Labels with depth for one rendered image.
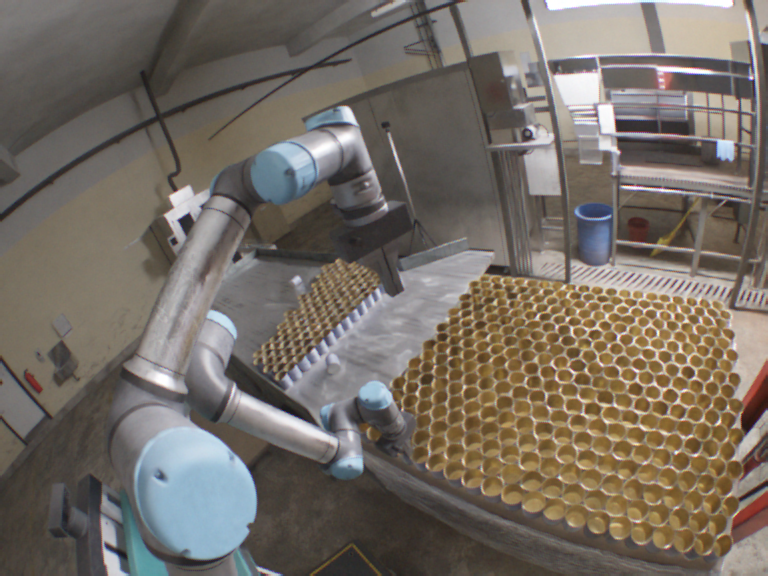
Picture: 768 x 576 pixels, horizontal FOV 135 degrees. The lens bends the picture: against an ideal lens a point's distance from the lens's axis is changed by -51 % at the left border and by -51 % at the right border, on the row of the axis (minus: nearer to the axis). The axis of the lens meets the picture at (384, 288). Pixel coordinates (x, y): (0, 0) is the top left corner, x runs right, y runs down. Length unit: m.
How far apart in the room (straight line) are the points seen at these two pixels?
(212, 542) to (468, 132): 3.31
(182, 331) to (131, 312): 7.04
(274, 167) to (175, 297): 0.20
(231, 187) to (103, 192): 6.90
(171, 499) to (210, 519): 0.04
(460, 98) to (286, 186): 2.97
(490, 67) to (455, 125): 0.81
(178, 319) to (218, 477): 0.21
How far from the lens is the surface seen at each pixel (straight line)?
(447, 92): 3.34
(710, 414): 1.32
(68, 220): 7.36
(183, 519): 0.31
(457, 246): 2.26
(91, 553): 0.83
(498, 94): 2.87
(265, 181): 0.41
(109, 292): 7.37
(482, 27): 9.16
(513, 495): 1.11
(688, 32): 8.82
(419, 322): 1.76
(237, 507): 0.33
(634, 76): 3.34
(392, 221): 0.53
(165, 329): 0.43
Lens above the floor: 2.17
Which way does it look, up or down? 31 degrees down
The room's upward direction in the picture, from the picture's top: 21 degrees counter-clockwise
